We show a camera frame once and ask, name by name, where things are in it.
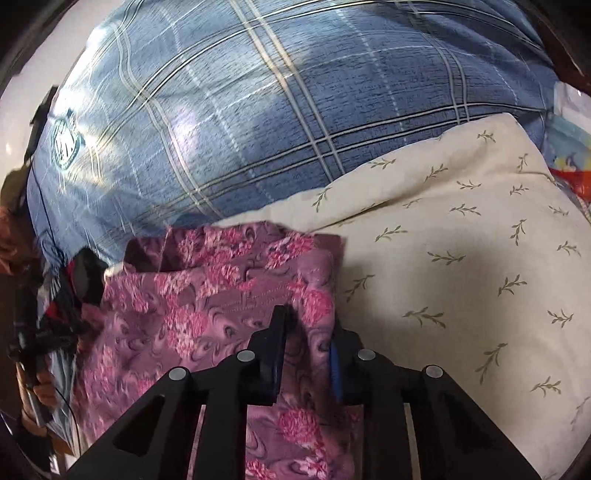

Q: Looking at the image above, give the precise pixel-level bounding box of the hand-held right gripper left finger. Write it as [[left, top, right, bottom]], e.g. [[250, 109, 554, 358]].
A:
[[65, 305, 290, 480]]

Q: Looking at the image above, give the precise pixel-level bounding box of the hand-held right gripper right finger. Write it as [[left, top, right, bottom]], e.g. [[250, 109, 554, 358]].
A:
[[329, 322, 542, 480]]

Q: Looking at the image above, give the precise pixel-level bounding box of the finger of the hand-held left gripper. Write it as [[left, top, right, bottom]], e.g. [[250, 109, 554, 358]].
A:
[[73, 248, 109, 305]]

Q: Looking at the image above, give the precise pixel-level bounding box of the purple floral shirt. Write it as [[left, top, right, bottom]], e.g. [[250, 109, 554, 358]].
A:
[[73, 220, 365, 480]]

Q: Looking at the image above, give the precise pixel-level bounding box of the person's left hand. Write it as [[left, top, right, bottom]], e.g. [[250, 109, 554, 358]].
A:
[[18, 364, 63, 437]]

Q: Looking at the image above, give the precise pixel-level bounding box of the black and red garment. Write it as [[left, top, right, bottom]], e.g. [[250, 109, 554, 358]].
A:
[[39, 261, 88, 337]]

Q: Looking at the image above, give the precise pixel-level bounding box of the orange-pink cloth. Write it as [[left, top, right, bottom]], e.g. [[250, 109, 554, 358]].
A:
[[0, 205, 33, 275]]

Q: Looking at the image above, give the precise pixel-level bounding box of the cream leaf-print blanket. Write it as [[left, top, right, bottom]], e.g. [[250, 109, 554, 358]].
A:
[[212, 112, 591, 472]]

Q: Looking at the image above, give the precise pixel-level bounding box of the blue plaid quilt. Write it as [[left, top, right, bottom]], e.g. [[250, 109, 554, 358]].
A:
[[25, 0, 557, 268]]

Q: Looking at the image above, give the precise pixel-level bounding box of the light blue plastic packet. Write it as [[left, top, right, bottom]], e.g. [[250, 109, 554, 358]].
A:
[[542, 82, 591, 171]]

